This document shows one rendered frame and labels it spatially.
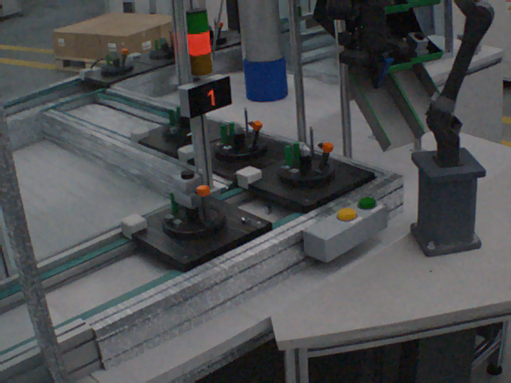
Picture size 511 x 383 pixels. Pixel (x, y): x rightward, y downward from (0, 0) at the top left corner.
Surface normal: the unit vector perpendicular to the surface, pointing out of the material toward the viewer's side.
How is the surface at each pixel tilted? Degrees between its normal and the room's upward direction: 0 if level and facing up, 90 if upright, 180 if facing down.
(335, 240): 90
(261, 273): 90
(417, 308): 0
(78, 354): 90
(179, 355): 0
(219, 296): 90
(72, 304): 0
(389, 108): 45
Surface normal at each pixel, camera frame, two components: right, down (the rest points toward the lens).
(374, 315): -0.07, -0.90
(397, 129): 0.32, -0.41
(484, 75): 0.67, 0.26
